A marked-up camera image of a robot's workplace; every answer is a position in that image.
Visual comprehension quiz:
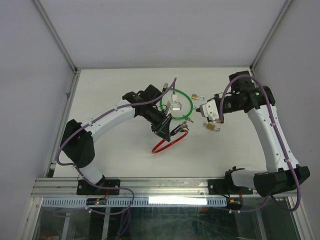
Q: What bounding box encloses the green cable lock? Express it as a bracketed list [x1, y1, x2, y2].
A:
[159, 83, 194, 121]

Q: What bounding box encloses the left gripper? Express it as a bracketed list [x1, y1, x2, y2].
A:
[143, 105, 174, 143]

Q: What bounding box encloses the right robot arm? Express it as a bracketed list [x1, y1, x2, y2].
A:
[213, 71, 310, 197]

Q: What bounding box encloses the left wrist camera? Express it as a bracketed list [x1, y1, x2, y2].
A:
[166, 94, 182, 114]

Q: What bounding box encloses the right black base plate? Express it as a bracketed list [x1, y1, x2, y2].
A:
[207, 179, 241, 197]

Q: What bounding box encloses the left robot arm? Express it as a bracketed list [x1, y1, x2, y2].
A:
[56, 85, 173, 195]

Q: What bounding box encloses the white slotted cable duct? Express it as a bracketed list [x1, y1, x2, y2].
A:
[42, 196, 227, 208]

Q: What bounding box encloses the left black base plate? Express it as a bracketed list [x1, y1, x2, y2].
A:
[76, 178, 121, 196]

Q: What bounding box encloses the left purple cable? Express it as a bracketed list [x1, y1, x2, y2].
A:
[56, 77, 178, 187]

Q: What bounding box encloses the brass long-shackle padlock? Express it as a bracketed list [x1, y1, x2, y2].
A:
[191, 94, 205, 101]

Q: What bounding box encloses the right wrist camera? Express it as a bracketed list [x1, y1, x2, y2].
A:
[199, 99, 220, 122]

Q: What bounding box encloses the aluminium front rail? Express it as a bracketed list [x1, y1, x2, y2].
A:
[31, 177, 223, 198]

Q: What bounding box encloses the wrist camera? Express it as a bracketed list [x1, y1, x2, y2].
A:
[199, 99, 220, 122]
[166, 94, 182, 114]

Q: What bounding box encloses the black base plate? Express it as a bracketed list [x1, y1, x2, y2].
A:
[76, 178, 121, 196]
[207, 179, 241, 197]

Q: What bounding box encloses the red cable lock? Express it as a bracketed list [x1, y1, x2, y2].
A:
[151, 122, 189, 154]

